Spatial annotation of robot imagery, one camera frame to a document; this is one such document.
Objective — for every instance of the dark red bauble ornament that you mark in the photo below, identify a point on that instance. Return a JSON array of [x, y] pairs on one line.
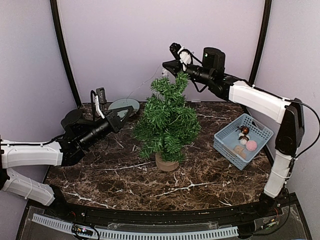
[[244, 130]]

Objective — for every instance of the white slotted cable duct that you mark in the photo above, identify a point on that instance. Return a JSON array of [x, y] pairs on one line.
[[121, 231]]

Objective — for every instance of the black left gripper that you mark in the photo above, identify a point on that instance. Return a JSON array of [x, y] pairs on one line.
[[116, 123]]

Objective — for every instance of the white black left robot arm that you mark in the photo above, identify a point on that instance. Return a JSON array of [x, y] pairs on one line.
[[63, 150]]

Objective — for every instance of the brown gingerbread ornament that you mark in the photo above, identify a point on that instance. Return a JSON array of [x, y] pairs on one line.
[[239, 150]]

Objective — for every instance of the black corner post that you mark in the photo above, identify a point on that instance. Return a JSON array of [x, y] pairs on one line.
[[261, 40], [63, 52]]

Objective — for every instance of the pink pompom ornament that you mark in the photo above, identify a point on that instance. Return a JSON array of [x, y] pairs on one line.
[[251, 145]]

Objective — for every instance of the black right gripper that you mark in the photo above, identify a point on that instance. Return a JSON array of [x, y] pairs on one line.
[[174, 66]]

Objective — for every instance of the light blue plastic basket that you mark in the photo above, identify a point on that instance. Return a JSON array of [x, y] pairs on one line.
[[226, 139]]

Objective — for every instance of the left black corner post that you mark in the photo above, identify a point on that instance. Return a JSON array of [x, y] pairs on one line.
[[63, 52]]

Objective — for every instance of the right black corner post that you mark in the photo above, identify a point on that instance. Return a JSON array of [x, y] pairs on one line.
[[261, 40]]

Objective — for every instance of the black front rail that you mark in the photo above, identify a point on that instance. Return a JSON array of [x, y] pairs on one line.
[[94, 215]]

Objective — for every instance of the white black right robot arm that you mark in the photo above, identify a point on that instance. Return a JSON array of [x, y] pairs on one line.
[[287, 113]]

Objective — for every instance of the white light battery box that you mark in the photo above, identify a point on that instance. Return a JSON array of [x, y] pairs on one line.
[[164, 72]]

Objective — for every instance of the light blue ceramic plate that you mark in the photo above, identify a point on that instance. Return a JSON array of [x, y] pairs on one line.
[[125, 102]]

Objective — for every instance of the small green christmas tree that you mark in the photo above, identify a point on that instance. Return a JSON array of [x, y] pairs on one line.
[[167, 123]]

